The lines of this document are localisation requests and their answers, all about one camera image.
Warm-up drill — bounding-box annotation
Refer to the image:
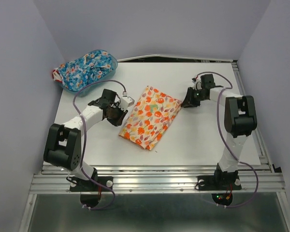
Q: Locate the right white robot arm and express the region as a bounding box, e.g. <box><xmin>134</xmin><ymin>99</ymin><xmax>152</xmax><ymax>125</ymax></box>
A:
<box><xmin>181</xmin><ymin>72</ymin><xmax>257</xmax><ymax>190</ymax></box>

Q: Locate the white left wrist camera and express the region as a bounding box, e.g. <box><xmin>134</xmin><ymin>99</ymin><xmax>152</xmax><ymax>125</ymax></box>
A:
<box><xmin>119</xmin><ymin>96</ymin><xmax>134</xmax><ymax>111</ymax></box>

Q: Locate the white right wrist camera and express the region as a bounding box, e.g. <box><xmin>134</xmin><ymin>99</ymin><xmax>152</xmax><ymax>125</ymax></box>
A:
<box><xmin>192</xmin><ymin>76</ymin><xmax>202</xmax><ymax>90</ymax></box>

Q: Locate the orange tulip print skirt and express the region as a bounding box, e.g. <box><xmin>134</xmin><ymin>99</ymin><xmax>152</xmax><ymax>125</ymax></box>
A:
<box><xmin>119</xmin><ymin>86</ymin><xmax>182</xmax><ymax>151</ymax></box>

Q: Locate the aluminium rail frame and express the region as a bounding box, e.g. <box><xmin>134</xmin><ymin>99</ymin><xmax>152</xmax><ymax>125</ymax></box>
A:
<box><xmin>17</xmin><ymin>54</ymin><xmax>290</xmax><ymax>232</ymax></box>

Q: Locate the red and white floral skirt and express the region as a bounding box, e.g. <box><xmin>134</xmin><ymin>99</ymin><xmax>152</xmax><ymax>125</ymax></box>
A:
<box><xmin>52</xmin><ymin>69</ymin><xmax>62</xmax><ymax>83</ymax></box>

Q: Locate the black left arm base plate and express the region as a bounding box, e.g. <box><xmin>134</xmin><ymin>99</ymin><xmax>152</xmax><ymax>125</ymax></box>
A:
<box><xmin>66</xmin><ymin>176</ymin><xmax>113</xmax><ymax>192</ymax></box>

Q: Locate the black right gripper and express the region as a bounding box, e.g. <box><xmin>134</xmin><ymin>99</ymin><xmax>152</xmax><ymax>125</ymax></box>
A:
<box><xmin>180</xmin><ymin>86</ymin><xmax>207</xmax><ymax>107</ymax></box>

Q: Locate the translucent blue plastic bin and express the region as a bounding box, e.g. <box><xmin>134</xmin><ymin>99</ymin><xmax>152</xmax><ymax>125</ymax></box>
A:
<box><xmin>59</xmin><ymin>49</ymin><xmax>118</xmax><ymax>98</ymax></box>

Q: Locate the blue floral print skirt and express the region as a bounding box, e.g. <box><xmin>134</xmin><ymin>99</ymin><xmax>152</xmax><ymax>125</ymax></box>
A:
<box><xmin>56</xmin><ymin>50</ymin><xmax>114</xmax><ymax>92</ymax></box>

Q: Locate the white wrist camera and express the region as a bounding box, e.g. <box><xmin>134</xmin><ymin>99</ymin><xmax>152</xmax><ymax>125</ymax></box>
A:
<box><xmin>192</xmin><ymin>76</ymin><xmax>202</xmax><ymax>90</ymax></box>
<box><xmin>119</xmin><ymin>96</ymin><xmax>134</xmax><ymax>111</ymax></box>

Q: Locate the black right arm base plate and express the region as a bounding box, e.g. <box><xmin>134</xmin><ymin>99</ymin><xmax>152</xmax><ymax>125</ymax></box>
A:
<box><xmin>194</xmin><ymin>175</ymin><xmax>242</xmax><ymax>191</ymax></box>

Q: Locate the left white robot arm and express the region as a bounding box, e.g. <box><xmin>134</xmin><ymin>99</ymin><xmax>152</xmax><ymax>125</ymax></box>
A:
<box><xmin>43</xmin><ymin>89</ymin><xmax>134</xmax><ymax>190</ymax></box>

